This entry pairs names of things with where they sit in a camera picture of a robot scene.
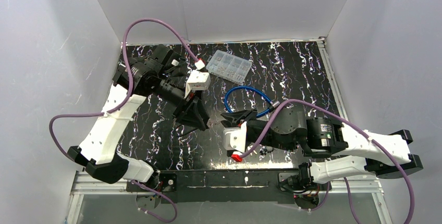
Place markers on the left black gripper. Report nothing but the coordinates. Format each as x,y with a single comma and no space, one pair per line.
186,105

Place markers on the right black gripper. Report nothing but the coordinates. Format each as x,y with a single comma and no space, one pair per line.
250,125

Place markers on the black cable padlock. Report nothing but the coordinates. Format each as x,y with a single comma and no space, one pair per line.
182,131

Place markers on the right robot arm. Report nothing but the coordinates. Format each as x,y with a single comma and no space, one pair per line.
338,149

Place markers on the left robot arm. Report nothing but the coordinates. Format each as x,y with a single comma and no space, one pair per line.
164,74

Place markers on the clear plastic parts box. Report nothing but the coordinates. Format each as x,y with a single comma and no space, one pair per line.
229,67

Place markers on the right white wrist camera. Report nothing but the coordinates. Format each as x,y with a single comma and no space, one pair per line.
234,138

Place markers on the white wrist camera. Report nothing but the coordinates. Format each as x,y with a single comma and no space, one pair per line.
197,81
234,138

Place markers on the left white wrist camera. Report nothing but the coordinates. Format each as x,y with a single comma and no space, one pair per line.
197,81

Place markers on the blue cable lock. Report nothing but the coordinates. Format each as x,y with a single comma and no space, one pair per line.
248,97

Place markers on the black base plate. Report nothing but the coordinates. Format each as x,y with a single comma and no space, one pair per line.
258,185

